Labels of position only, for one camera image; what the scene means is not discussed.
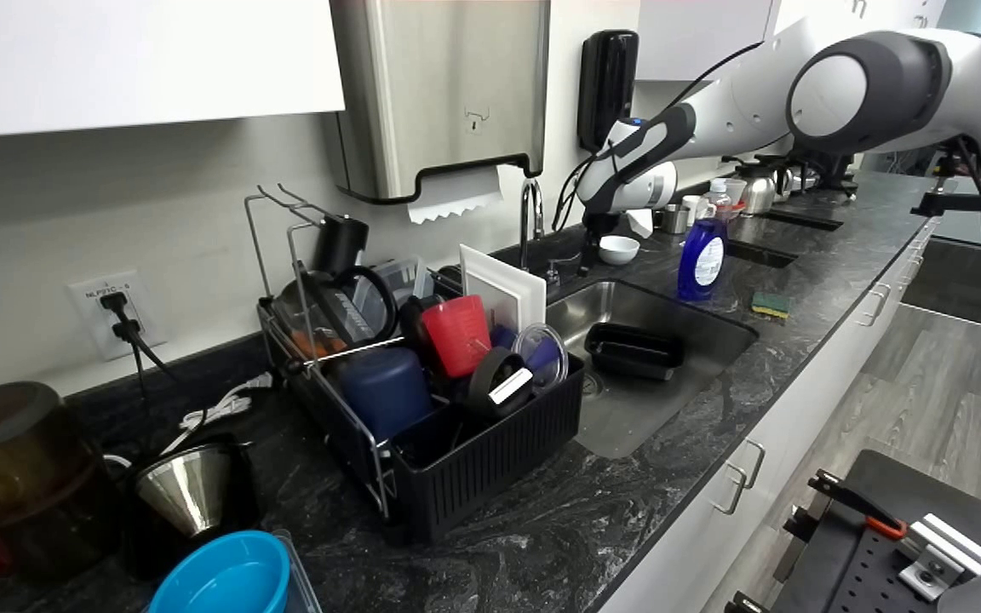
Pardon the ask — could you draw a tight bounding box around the silver drawer handle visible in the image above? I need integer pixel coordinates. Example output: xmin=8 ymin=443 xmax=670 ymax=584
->
xmin=710 ymin=440 xmax=771 ymax=521
xmin=860 ymin=280 xmax=900 ymax=333

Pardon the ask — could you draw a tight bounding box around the black plastic food container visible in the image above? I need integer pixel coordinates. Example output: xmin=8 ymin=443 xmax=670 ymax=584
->
xmin=584 ymin=319 xmax=693 ymax=383

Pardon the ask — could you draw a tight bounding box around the blue dish soap bottle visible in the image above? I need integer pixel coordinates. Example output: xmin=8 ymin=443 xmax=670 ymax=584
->
xmin=675 ymin=211 xmax=732 ymax=306

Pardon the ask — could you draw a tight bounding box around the black round lid white label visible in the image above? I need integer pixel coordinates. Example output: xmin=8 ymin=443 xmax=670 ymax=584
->
xmin=463 ymin=345 xmax=543 ymax=417

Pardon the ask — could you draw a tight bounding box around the clear blue plastic bowl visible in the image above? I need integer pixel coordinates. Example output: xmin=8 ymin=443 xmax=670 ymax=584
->
xmin=505 ymin=319 xmax=572 ymax=390

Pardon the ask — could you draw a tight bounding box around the white square plate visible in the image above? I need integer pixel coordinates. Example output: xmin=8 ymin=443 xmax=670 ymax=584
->
xmin=458 ymin=237 xmax=553 ymax=341

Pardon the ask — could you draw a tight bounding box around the silver metal bracket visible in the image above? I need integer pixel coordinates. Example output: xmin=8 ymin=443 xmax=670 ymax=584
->
xmin=897 ymin=506 xmax=981 ymax=605

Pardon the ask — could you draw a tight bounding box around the white cable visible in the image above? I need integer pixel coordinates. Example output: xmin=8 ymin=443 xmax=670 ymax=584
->
xmin=156 ymin=366 xmax=280 ymax=458

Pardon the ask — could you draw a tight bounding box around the white lower cabinet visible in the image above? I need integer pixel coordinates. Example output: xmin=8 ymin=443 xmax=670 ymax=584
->
xmin=595 ymin=216 xmax=941 ymax=613

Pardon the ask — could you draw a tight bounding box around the brown container with lid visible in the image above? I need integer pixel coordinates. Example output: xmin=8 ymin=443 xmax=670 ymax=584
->
xmin=0 ymin=379 xmax=102 ymax=527

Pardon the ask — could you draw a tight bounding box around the stainless paper towel dispenser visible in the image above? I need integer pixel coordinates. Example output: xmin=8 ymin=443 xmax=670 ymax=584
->
xmin=324 ymin=0 xmax=557 ymax=209

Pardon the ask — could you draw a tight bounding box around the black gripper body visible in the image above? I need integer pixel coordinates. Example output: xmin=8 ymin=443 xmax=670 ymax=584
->
xmin=575 ymin=193 xmax=635 ymax=252

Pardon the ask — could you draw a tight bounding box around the chrome sink faucet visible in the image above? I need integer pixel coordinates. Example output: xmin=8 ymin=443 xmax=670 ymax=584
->
xmin=515 ymin=172 xmax=557 ymax=275

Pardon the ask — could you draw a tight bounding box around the white wall power outlet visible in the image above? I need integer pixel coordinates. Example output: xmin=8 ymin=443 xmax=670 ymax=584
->
xmin=66 ymin=265 xmax=149 ymax=362

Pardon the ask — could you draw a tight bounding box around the bright blue bowl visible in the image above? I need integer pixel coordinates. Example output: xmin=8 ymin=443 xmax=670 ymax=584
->
xmin=144 ymin=524 xmax=296 ymax=613

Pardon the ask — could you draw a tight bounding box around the small white bowl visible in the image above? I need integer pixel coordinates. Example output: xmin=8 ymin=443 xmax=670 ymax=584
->
xmin=594 ymin=232 xmax=649 ymax=269

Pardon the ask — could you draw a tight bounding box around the black dish drying rack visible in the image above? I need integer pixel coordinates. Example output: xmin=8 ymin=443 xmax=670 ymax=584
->
xmin=243 ymin=185 xmax=591 ymax=548

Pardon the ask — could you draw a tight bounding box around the black flat panel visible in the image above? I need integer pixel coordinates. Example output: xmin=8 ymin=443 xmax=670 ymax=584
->
xmin=818 ymin=445 xmax=981 ymax=562

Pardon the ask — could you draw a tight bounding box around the white upper cabinet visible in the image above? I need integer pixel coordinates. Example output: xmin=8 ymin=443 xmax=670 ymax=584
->
xmin=0 ymin=0 xmax=351 ymax=142

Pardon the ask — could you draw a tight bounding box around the black equipment stand base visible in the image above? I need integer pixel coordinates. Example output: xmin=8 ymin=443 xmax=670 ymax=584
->
xmin=726 ymin=506 xmax=978 ymax=613

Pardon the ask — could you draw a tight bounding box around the white paper towel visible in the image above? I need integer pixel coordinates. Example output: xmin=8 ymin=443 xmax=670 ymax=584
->
xmin=402 ymin=159 xmax=508 ymax=229

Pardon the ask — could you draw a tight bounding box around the stainless steel sink basin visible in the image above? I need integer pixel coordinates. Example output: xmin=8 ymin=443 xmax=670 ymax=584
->
xmin=543 ymin=275 xmax=762 ymax=388

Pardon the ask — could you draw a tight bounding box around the black floor mat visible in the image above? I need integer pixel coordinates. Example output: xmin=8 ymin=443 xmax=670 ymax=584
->
xmin=900 ymin=232 xmax=981 ymax=341

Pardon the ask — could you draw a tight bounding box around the white cabinet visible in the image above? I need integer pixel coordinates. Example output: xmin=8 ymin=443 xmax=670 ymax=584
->
xmin=595 ymin=216 xmax=941 ymax=613
xmin=0 ymin=0 xmax=351 ymax=142

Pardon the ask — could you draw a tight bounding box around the navy blue cup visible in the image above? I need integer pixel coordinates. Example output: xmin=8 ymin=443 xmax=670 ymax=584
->
xmin=324 ymin=345 xmax=440 ymax=445

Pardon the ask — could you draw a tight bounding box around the black mug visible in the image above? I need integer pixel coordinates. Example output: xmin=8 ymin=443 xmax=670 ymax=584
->
xmin=309 ymin=211 xmax=374 ymax=280

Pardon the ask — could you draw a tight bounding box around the red plastic cup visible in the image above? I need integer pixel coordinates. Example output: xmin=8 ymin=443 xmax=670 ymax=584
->
xmin=412 ymin=294 xmax=497 ymax=383

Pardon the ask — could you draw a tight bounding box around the black orange clamp tool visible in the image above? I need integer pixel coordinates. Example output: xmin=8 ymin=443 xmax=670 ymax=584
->
xmin=804 ymin=467 xmax=912 ymax=546

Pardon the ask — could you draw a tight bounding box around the clear glass bowl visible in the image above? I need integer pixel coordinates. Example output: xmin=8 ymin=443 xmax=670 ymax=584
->
xmin=272 ymin=261 xmax=402 ymax=352

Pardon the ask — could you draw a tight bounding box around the green yellow sponge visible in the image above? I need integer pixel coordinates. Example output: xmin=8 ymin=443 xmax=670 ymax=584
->
xmin=750 ymin=285 xmax=798 ymax=324

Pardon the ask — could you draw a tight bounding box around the black plug with cable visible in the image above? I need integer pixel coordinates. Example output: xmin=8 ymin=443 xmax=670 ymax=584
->
xmin=95 ymin=285 xmax=179 ymax=396

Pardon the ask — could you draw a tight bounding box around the black wall soap dispenser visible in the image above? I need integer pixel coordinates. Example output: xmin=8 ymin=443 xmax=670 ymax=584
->
xmin=572 ymin=28 xmax=645 ymax=157

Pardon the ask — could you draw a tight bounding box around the stainless steel bowl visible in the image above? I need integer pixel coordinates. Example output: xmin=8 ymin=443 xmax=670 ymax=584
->
xmin=129 ymin=440 xmax=240 ymax=542

